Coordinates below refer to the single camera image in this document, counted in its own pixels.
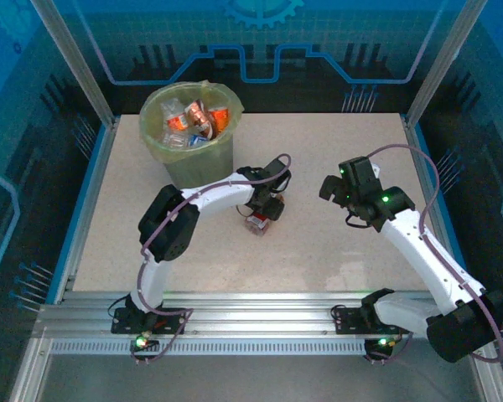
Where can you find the red yellow label tea bottle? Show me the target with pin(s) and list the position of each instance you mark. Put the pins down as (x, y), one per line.
(257, 221)

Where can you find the large orange label bottle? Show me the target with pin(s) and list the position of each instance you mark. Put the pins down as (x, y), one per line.
(220, 119)

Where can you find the blue label clear bottle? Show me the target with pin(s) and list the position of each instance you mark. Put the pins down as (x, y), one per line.
(198, 140)

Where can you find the brown bottle with white cap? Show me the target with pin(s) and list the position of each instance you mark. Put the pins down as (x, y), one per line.
(198, 117)

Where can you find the small orange label bottle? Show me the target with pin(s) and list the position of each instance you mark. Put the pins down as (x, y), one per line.
(178, 122)

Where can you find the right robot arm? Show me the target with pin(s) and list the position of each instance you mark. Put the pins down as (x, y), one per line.
(423, 247)

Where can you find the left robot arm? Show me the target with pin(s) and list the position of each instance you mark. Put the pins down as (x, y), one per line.
(218, 194)

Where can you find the green mesh waste bin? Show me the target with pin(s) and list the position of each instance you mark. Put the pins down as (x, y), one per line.
(201, 167)

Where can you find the slotted metal strip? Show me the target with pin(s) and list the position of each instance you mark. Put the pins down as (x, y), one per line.
(255, 347)

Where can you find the small LED board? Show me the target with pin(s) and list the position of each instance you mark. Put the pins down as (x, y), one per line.
(140, 341)
(380, 342)

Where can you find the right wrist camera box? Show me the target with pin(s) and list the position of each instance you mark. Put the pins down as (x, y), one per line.
(377, 170)

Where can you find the aluminium front rail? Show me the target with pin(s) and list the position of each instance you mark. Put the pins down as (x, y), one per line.
(255, 310)

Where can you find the aluminium frame post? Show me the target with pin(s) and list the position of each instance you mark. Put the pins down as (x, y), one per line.
(71, 54)
(443, 58)

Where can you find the grey metal base plate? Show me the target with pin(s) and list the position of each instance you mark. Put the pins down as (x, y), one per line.
(255, 381)

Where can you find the aluminium side rail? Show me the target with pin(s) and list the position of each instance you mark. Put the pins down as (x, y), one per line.
(27, 377)
(495, 383)

